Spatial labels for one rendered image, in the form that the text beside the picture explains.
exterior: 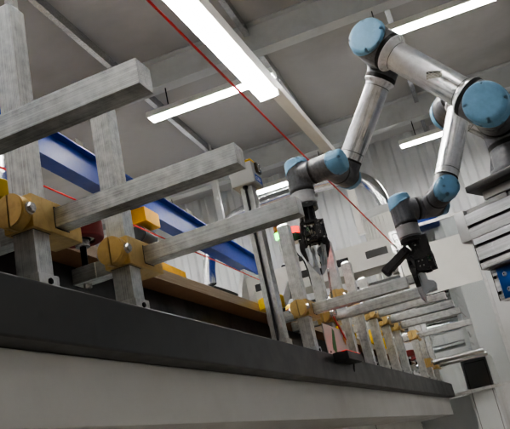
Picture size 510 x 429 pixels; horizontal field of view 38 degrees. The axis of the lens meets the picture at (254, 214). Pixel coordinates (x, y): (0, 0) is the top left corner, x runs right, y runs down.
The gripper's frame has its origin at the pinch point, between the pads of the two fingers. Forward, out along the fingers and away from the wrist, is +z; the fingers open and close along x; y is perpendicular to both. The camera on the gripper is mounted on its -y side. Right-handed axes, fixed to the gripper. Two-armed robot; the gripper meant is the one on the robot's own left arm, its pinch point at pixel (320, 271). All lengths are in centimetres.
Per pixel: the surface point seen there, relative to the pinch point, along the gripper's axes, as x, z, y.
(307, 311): -6.5, 11.1, 0.4
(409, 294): 27.5, 8.6, -19.1
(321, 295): 0.9, 2.0, -24.3
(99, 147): -43, -8, 93
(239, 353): -27, 28, 61
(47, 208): -48, 11, 115
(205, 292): -33.0, 5.4, 25.4
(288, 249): -7.9, -8.8, -0.9
